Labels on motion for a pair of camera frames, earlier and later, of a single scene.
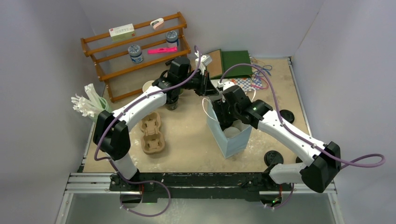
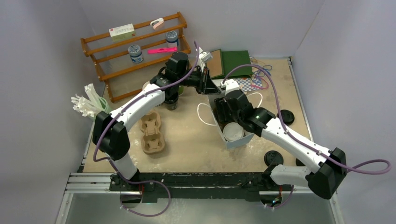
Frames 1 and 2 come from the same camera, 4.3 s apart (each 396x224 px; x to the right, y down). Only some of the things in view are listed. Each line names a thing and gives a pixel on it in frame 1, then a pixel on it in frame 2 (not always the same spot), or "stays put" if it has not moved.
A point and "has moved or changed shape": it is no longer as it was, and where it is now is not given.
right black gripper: x=220 y=107 stays put
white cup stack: x=147 y=85 stays put
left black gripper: x=206 y=86 stays put
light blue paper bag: x=229 y=146 has moved or changed shape
